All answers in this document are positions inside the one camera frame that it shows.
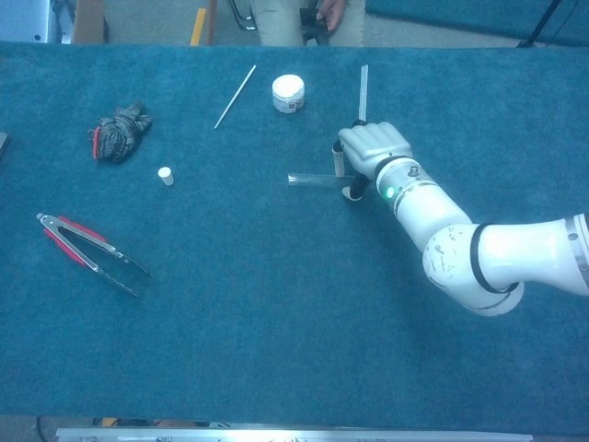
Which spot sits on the grey knit work gloves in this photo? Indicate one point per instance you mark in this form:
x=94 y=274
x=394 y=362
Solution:
x=117 y=138

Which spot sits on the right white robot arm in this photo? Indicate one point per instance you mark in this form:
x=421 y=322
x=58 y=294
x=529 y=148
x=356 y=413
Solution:
x=506 y=258

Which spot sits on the seated person beige trousers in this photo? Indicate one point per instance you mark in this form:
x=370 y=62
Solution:
x=276 y=23

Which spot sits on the black tripod stand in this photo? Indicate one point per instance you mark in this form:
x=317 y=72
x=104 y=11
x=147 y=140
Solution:
x=524 y=44

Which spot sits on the grey metal cabinet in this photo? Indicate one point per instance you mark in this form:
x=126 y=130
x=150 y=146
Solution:
x=23 y=18

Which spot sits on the thin metal stirring rod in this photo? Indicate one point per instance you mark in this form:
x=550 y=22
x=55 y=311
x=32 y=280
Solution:
x=235 y=97

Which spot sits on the aluminium frame rail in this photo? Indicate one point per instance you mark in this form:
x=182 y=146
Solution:
x=294 y=435

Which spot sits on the clear glass strip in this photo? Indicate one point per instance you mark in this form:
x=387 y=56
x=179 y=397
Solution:
x=363 y=92

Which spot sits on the small white stopper cap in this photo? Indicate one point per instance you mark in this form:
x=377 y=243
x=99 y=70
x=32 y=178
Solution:
x=165 y=175

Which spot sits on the black handheld controller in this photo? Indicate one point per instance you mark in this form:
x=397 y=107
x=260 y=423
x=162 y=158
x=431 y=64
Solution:
x=310 y=20

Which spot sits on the yellow painted post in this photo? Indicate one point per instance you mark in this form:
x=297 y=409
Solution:
x=198 y=27

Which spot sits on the teal covered background table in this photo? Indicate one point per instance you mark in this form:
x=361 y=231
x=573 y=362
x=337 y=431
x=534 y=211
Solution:
x=460 y=11

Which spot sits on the clear glass test tube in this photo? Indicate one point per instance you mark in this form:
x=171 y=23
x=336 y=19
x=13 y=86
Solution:
x=308 y=179

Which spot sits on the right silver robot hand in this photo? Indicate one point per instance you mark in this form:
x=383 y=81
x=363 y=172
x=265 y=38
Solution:
x=373 y=145

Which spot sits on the teal felt table cover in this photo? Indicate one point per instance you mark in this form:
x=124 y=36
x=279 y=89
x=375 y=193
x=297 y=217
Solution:
x=276 y=299

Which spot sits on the white round lidded jar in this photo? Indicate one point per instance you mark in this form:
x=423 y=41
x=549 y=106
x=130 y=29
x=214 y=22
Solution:
x=288 y=92

